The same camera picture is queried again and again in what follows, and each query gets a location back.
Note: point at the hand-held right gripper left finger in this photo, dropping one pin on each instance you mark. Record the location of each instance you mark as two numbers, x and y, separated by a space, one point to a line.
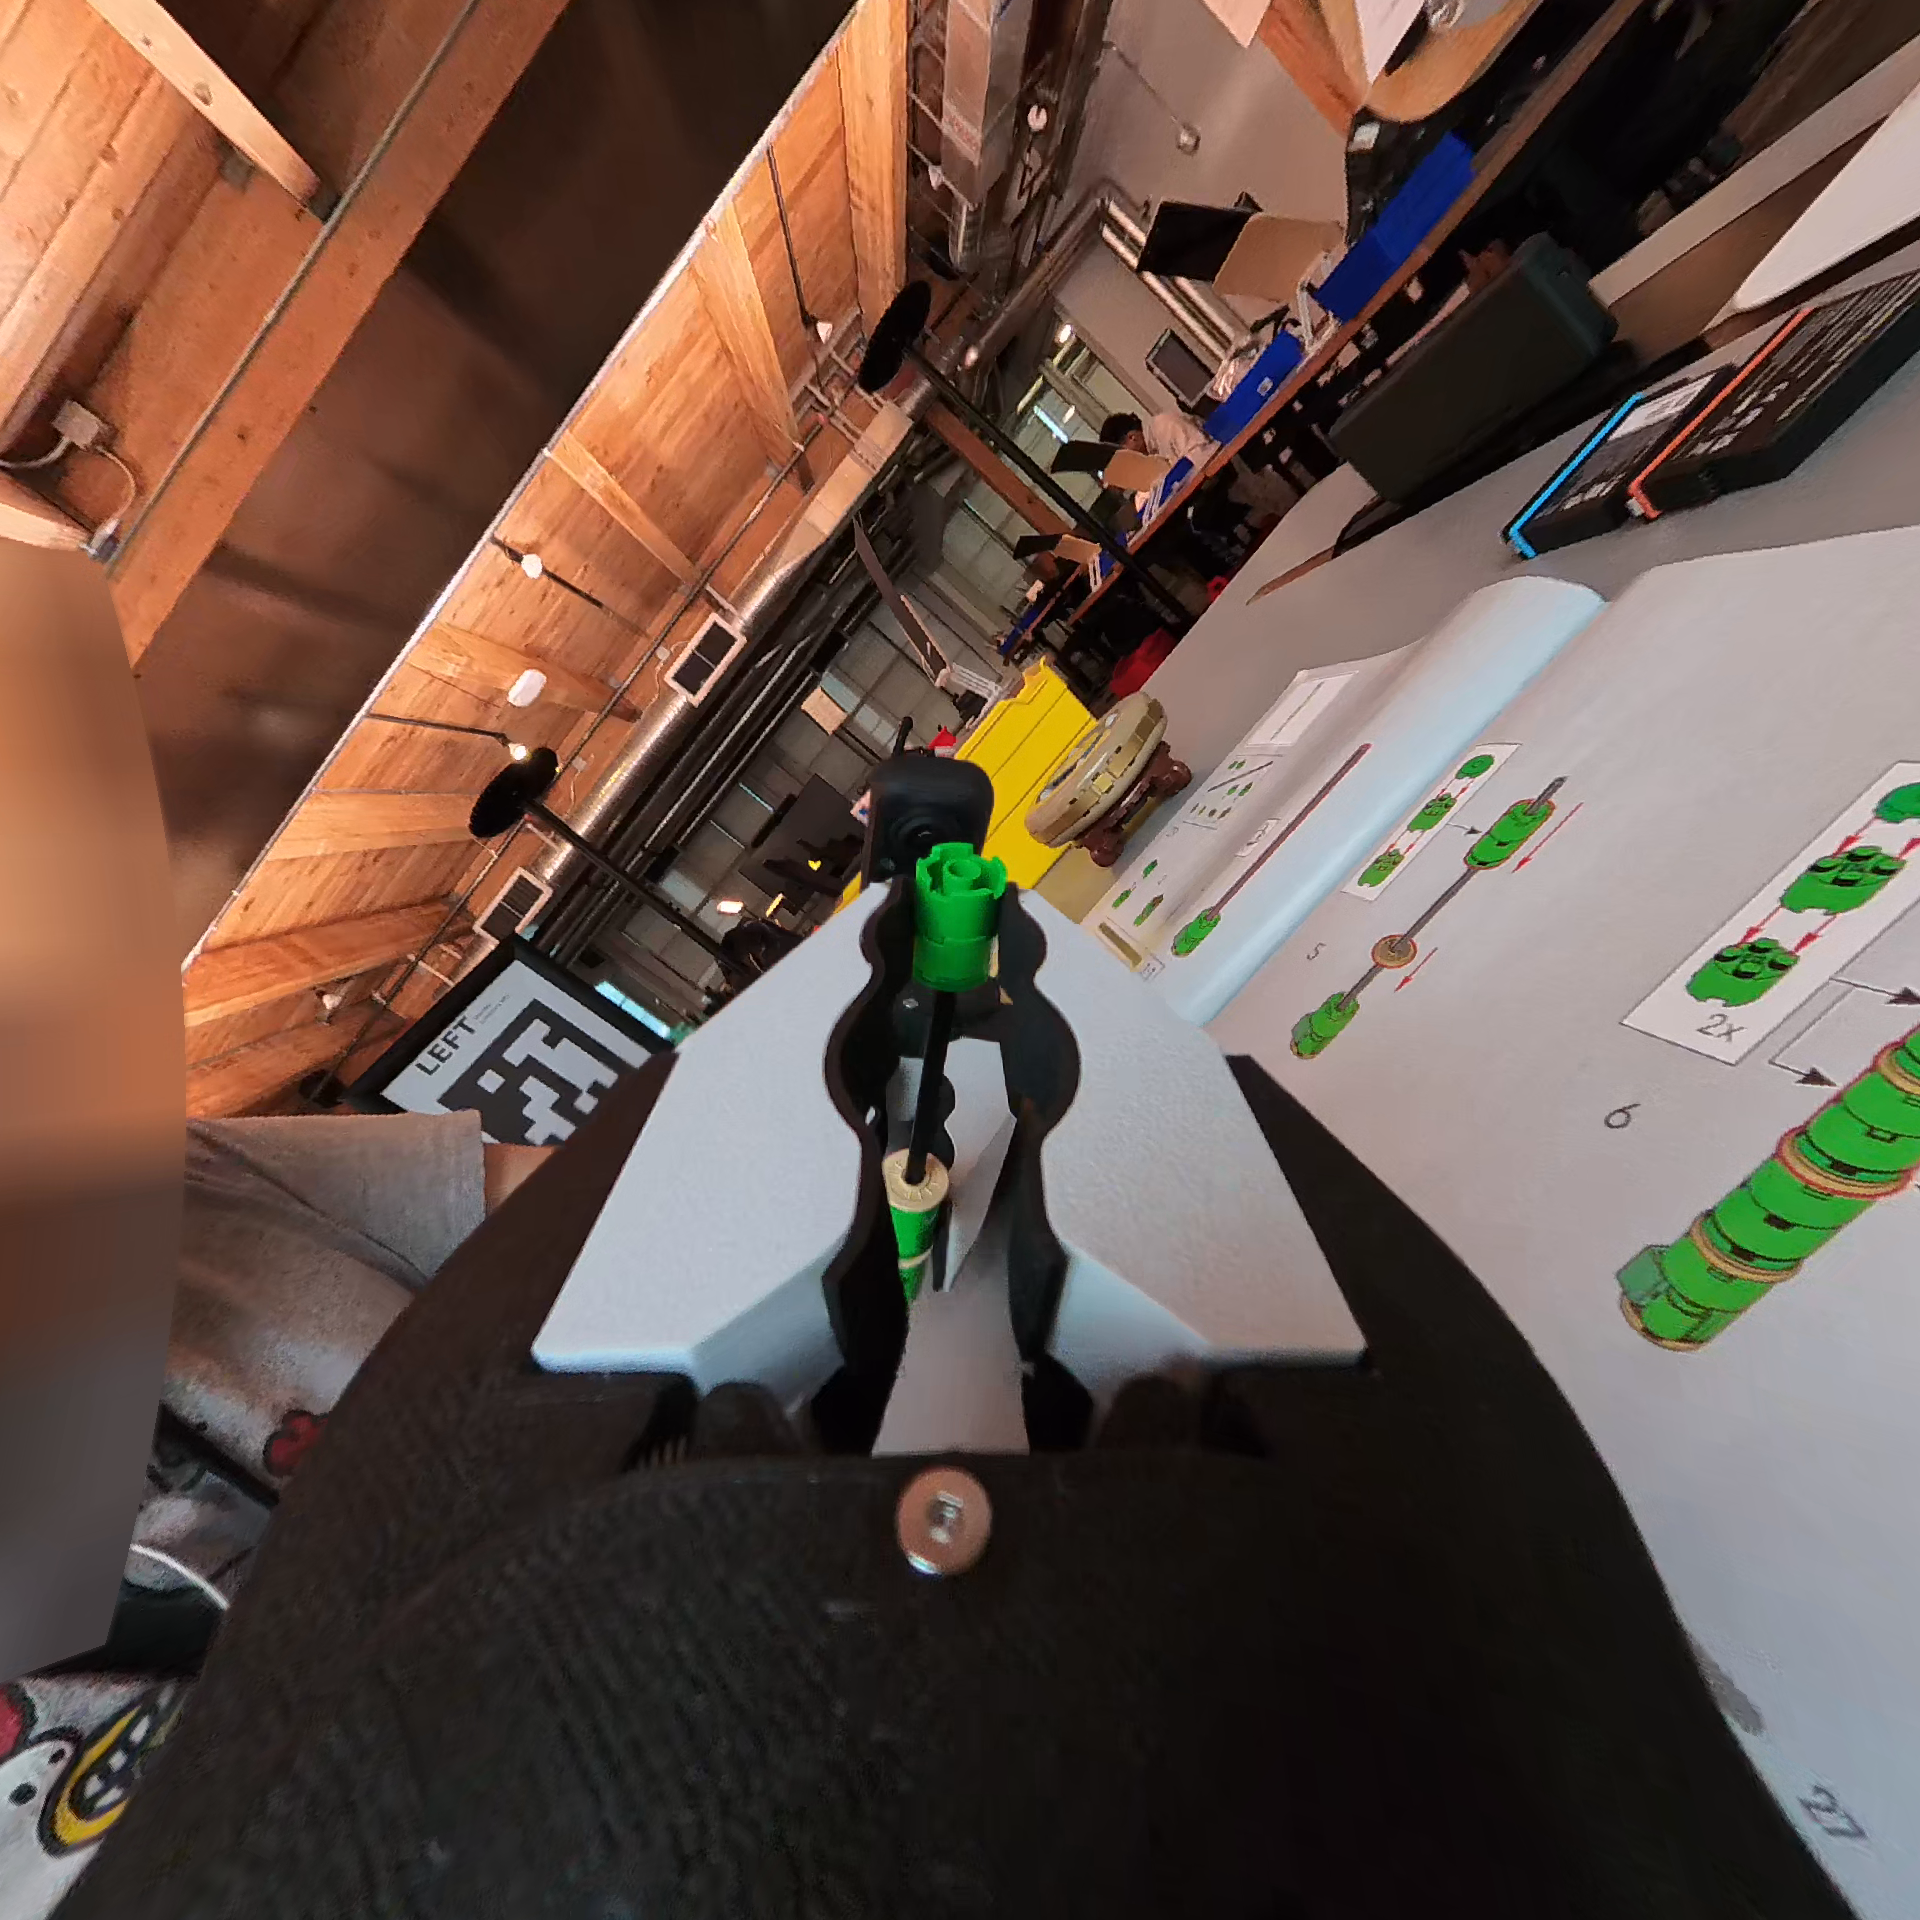
707 1200

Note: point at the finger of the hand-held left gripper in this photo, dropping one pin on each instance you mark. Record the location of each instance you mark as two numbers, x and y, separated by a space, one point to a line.
983 1186

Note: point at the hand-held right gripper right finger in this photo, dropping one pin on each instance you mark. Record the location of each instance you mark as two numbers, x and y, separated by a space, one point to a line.
1187 1200

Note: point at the tan round toy plate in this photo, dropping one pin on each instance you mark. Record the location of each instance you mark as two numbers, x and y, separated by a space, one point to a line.
915 1181

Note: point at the small green brick stack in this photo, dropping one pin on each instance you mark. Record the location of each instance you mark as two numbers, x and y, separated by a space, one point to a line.
909 1252

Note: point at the black toy axle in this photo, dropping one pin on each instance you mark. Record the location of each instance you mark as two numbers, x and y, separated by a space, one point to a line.
929 1080

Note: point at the green round toy brick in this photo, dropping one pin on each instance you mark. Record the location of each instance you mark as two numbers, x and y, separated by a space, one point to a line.
957 913

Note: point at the person's left forearm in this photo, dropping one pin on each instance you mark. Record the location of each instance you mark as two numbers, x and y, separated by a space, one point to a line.
331 1200

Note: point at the black round ceiling lamp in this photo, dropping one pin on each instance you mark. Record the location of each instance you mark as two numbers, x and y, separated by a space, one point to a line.
891 336
514 792

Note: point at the green model instruction booklet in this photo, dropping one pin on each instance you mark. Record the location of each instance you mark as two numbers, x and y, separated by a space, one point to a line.
1575 1051

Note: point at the yellow bin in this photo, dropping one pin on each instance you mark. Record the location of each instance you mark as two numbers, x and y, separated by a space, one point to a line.
1028 766

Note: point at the tan disc toy model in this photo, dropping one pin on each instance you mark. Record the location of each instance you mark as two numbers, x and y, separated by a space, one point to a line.
1103 778

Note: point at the white ceiling vent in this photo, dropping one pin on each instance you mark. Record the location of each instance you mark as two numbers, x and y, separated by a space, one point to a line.
702 660

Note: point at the long wooden work table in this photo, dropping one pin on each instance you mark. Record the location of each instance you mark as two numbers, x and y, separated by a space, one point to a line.
1200 495

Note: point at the ceiling junction box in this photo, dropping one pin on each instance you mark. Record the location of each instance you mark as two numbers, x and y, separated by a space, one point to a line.
77 423

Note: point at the small blue bin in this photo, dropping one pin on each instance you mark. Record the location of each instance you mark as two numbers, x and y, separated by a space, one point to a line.
1256 383

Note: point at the cartoon printed clothing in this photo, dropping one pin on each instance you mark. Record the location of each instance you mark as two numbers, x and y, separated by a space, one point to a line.
76 1786

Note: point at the blue edged black box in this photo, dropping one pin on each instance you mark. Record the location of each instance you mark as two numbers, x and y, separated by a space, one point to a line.
1620 464

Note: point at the cardboard sheet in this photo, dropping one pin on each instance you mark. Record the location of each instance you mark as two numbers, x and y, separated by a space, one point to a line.
1274 254

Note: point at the black monitor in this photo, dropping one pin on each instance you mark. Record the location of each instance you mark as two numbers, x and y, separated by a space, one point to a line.
1192 240

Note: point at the large blue bin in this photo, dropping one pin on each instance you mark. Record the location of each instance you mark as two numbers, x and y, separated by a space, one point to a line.
1402 226

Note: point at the orange edged black box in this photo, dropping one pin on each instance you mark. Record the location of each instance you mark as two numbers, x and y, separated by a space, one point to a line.
1785 398

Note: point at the white board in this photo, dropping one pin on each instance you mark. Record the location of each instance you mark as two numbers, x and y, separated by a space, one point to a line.
1802 194

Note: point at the long round silver duct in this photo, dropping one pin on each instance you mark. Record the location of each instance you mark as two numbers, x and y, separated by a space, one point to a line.
751 631

